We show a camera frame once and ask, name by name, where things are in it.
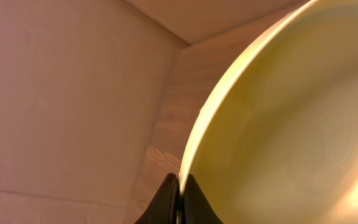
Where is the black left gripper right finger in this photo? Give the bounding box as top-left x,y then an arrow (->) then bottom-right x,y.
181,174 -> 223,224

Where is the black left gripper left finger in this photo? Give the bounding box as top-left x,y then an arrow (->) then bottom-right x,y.
135,173 -> 179,224

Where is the yellow plate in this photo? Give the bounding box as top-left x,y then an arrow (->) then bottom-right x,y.
179,0 -> 358,223

